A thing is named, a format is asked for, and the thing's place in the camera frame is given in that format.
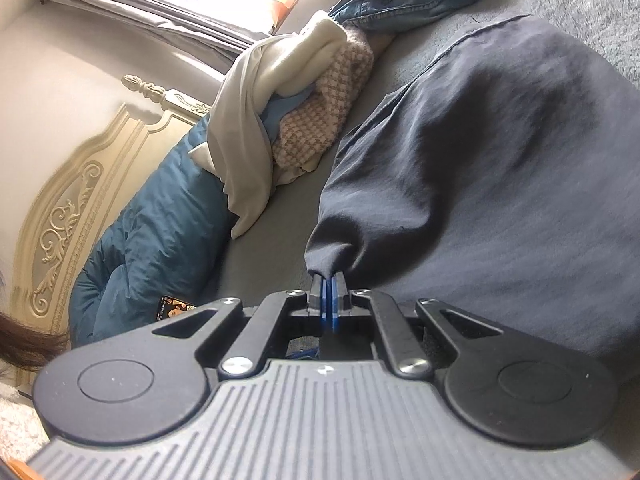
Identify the teal quilted duvet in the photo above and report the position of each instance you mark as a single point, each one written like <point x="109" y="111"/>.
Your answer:
<point x="166" y="242"/>

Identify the dark navy elastic-waist trousers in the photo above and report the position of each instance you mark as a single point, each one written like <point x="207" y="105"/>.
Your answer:
<point x="504" y="179"/>

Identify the grey curtain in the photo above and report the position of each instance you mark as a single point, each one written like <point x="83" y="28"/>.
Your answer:
<point x="213" y="31"/>

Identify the light blue garment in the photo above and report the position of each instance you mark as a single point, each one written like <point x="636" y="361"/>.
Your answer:
<point x="278" y="107"/>

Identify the orange object by window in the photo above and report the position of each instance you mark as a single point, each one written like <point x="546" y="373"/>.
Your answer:
<point x="279" y="10"/>

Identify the cream white fleece garment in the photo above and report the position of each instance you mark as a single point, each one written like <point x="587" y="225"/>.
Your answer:
<point x="265" y="82"/>

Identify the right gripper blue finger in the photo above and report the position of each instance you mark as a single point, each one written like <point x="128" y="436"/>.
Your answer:
<point x="340" y="300"/>
<point x="319" y="302"/>

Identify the pink houndstooth knit garment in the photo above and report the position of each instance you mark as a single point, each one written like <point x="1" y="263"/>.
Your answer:
<point x="304" y="133"/>

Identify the cream carved headboard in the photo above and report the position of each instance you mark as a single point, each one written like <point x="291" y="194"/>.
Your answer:
<point x="85" y="196"/>

